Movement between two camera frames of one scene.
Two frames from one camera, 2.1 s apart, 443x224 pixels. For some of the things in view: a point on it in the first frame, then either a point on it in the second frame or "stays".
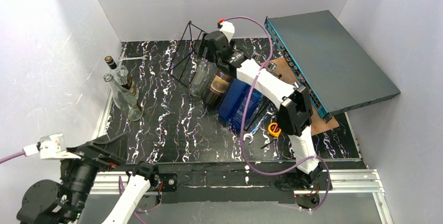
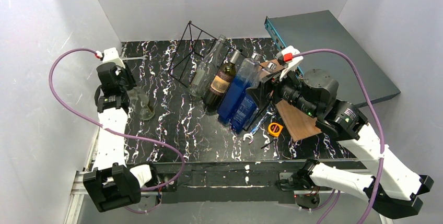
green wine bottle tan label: [219, 86] stays
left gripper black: [95, 158] → [126, 78]
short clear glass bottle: [201, 77] stays
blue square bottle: [234, 95] stays
